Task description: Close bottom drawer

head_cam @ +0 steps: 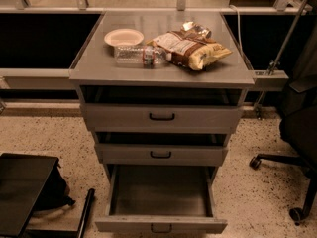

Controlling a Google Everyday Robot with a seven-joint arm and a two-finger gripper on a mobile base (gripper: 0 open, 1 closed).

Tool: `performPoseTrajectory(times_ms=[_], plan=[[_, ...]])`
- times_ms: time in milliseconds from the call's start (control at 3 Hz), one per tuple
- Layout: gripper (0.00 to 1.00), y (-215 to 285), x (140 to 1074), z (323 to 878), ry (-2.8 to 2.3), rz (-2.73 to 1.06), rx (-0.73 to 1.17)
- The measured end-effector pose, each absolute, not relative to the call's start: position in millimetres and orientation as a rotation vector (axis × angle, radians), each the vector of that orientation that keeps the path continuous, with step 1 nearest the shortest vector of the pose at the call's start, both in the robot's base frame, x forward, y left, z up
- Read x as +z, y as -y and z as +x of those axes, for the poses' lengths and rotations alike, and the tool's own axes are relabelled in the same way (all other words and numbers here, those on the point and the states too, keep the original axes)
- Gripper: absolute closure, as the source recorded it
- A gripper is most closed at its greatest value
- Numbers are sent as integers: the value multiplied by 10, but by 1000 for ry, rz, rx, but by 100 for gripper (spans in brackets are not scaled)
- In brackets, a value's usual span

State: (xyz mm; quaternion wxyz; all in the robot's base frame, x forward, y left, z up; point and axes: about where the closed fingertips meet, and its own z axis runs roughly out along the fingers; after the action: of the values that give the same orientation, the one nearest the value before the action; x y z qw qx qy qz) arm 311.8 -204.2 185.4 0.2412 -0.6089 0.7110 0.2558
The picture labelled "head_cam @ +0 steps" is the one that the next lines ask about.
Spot grey top drawer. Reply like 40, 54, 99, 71
79, 86, 245, 135

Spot black office chair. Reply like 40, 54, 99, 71
249, 27, 317, 225

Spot yellow brown chip bag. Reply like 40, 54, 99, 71
148, 31, 232, 70

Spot black bag on floor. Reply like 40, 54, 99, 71
34, 167, 75, 211

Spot grey bottom drawer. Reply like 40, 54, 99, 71
96, 165, 227, 234

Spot white cable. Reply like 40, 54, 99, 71
229, 4, 246, 61

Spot grey drawer cabinet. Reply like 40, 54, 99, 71
70, 10, 254, 178

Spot clear plastic water bottle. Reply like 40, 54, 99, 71
114, 46, 171, 68

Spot white paper bowl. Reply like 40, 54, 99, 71
104, 29, 144, 47

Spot grey middle drawer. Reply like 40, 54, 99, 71
95, 132, 228, 166

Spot grey drawer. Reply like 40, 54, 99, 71
95, 132, 228, 166
96, 165, 227, 234
79, 86, 245, 135

